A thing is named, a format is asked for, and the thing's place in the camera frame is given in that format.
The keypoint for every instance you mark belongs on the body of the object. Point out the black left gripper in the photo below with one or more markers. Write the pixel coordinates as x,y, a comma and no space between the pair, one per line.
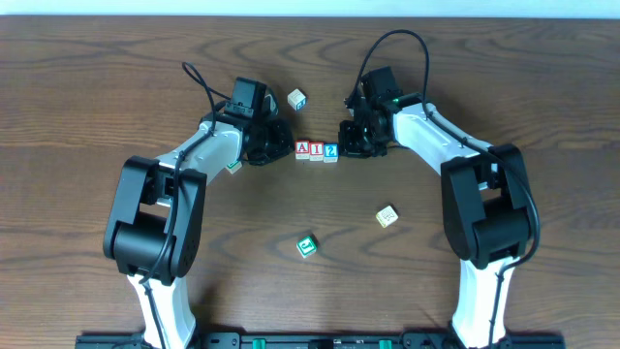
279,142

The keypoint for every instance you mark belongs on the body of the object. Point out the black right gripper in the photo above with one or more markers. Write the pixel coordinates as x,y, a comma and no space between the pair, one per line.
352,141

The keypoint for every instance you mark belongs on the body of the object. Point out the red letter A block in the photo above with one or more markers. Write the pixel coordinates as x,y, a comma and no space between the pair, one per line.
302,150

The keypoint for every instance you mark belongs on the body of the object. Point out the blue number 2 block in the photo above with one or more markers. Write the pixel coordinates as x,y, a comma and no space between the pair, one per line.
331,153

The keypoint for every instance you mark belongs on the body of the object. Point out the red letter I block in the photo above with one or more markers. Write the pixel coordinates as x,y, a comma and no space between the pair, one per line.
316,152

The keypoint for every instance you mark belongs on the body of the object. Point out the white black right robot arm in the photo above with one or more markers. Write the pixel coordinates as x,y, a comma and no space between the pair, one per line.
490,219

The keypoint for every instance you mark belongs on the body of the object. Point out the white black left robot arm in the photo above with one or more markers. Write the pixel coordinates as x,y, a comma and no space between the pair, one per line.
155,223

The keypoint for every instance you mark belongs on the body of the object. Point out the green letter R block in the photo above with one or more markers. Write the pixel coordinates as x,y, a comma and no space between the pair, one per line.
234,167

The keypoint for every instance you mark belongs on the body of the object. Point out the blue letter P block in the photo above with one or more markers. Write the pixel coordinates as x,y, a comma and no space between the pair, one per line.
297,99

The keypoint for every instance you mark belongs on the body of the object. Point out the yellow engraved wooden block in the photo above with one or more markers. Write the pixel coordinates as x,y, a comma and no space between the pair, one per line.
387,216

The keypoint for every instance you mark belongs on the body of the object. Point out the green letter J block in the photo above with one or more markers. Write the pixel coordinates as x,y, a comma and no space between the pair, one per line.
306,246

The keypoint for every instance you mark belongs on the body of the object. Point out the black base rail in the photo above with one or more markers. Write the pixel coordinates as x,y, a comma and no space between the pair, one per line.
408,340

